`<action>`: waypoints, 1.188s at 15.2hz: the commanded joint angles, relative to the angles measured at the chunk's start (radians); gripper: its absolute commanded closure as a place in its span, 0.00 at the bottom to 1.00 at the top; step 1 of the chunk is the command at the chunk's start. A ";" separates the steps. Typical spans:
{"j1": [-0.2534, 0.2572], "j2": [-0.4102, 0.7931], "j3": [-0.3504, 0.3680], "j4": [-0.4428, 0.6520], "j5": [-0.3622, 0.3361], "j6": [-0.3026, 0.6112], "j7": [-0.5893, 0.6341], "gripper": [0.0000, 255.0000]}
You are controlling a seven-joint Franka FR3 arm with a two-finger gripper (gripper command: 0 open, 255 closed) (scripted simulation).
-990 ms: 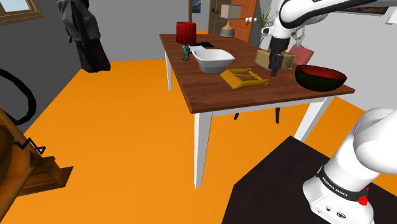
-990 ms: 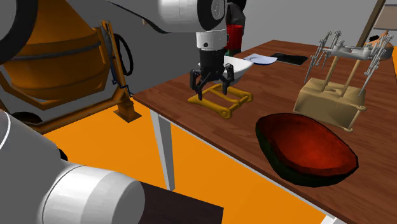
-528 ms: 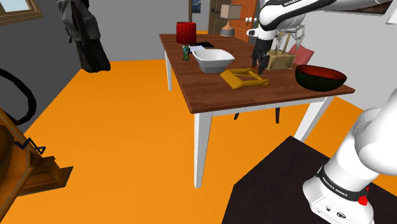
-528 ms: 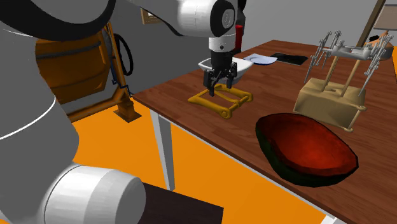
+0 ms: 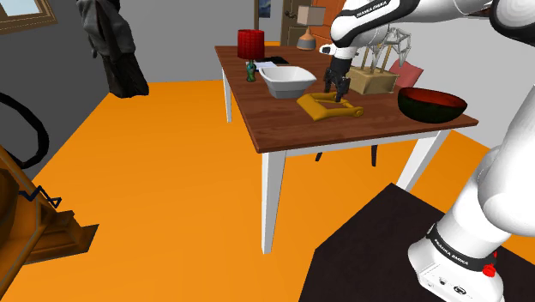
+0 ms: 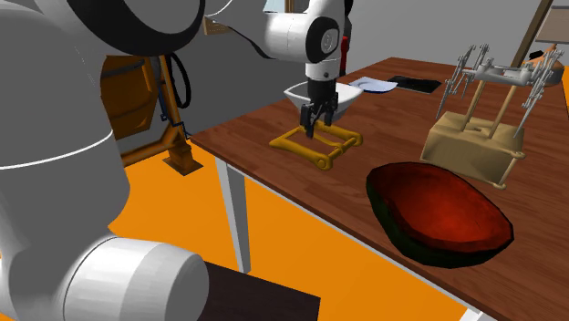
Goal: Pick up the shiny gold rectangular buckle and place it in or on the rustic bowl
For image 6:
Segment beige block with metal rods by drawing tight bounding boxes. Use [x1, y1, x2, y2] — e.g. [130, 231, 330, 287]
[419, 43, 566, 192]

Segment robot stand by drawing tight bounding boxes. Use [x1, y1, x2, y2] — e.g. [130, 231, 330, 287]
[198, 261, 322, 321]

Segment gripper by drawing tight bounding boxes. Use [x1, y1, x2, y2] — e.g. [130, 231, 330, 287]
[299, 78, 340, 140]

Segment yellow frame tool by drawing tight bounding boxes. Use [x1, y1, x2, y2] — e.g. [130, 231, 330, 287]
[268, 123, 364, 171]

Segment white bowl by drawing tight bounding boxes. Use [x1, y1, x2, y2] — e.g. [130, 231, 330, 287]
[283, 81, 365, 124]

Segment red watermelon slice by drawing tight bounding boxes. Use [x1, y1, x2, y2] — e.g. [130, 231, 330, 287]
[365, 161, 516, 270]

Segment white and blue plate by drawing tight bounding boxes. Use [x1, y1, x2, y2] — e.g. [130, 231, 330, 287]
[347, 76, 399, 95]

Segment black tablet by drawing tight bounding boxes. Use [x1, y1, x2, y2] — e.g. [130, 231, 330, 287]
[386, 75, 443, 96]

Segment brown wooden table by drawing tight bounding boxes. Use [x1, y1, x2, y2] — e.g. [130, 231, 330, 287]
[190, 57, 569, 321]

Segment brown wooden post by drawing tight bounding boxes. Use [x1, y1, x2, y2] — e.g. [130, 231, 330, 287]
[510, 0, 555, 68]

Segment red cylinder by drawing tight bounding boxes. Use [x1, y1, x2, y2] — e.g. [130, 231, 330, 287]
[339, 35, 351, 78]

